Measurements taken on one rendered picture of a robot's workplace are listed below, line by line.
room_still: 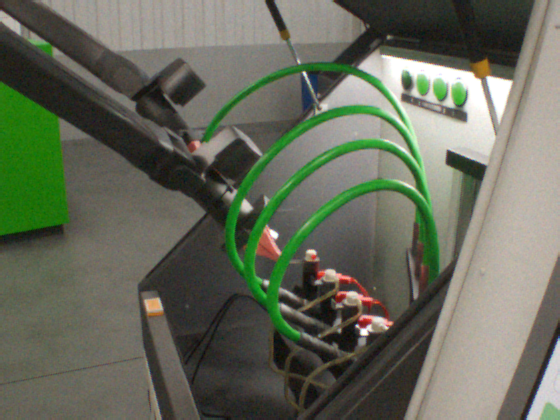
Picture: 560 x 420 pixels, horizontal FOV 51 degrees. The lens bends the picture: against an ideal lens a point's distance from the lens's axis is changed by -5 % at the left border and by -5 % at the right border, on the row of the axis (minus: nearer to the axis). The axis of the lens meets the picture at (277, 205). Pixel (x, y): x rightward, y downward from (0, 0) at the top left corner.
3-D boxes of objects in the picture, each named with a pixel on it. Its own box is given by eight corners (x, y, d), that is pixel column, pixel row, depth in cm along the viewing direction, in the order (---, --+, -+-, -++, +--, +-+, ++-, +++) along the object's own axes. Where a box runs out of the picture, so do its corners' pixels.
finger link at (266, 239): (296, 260, 97) (255, 219, 94) (263, 289, 98) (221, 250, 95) (292, 244, 103) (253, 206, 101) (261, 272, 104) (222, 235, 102)
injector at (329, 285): (302, 391, 100) (304, 278, 94) (330, 385, 102) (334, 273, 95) (308, 400, 98) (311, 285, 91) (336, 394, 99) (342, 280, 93)
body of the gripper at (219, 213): (273, 213, 94) (239, 179, 92) (226, 256, 96) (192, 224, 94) (271, 201, 100) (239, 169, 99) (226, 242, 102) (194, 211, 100)
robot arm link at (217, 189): (178, 177, 98) (175, 187, 92) (209, 148, 97) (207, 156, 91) (209, 207, 100) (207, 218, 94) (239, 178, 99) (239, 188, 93)
